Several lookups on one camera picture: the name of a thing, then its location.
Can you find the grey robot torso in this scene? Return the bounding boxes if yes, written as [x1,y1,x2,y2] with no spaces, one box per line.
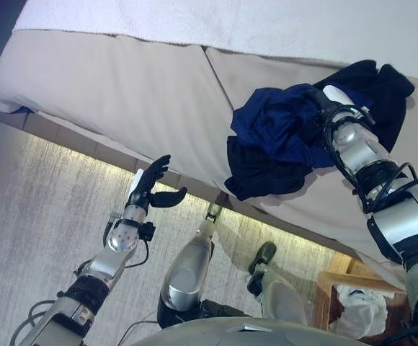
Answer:
[140,316,361,346]

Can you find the blue garment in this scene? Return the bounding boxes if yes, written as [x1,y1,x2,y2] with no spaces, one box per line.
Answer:
[230,83,375,170]

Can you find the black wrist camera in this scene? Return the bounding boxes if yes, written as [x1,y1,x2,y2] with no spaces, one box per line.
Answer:
[136,222,156,241]
[358,106,376,125]

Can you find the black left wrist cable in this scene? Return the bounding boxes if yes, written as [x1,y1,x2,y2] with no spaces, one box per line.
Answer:
[125,240,151,270]

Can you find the silver left robot leg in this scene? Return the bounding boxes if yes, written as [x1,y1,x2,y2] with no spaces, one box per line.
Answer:
[157,202,224,328]

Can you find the pale textured bed blanket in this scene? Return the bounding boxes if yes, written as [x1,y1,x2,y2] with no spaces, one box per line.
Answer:
[12,0,418,79]

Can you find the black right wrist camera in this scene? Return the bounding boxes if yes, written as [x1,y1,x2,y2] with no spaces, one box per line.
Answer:
[358,106,376,125]

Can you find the white garment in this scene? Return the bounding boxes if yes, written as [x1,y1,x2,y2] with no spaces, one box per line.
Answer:
[329,284,388,340]

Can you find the silver right robot leg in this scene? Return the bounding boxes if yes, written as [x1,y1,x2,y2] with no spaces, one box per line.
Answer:
[246,241,309,326]

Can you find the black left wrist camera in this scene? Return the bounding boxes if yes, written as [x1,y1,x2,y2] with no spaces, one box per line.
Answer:
[136,222,156,241]

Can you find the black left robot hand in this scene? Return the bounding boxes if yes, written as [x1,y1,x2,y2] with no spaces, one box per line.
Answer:
[128,154,188,213]

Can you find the black garment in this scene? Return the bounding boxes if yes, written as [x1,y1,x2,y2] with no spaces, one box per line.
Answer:
[224,60,416,202]

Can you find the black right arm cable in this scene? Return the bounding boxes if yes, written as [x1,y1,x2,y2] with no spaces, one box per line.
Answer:
[322,104,418,213]

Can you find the silver robot leg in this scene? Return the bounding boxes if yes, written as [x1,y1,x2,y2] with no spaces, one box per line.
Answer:
[246,241,309,326]
[157,202,224,328]

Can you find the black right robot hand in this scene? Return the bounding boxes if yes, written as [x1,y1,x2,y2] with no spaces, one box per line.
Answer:
[314,84,358,124]

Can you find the woven wicker basket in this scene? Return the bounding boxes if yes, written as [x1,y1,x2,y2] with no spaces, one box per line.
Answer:
[316,252,415,343]

